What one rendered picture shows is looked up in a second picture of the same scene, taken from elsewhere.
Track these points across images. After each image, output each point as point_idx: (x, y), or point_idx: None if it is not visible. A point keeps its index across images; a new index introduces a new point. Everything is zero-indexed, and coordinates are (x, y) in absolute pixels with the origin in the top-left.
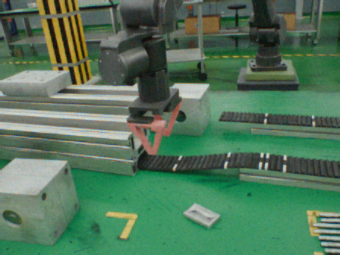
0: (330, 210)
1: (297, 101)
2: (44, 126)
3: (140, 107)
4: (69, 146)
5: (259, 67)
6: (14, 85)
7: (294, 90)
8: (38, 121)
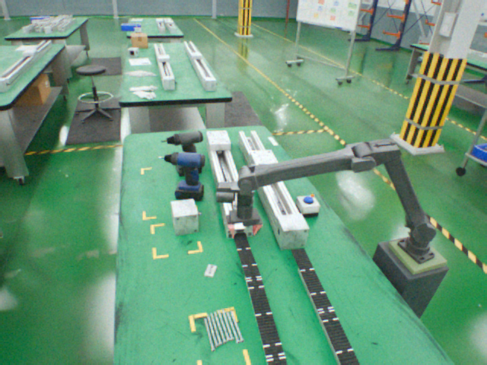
0: (237, 315)
1: (367, 284)
2: None
3: (230, 214)
4: (222, 207)
5: (402, 245)
6: (252, 157)
7: (405, 281)
8: None
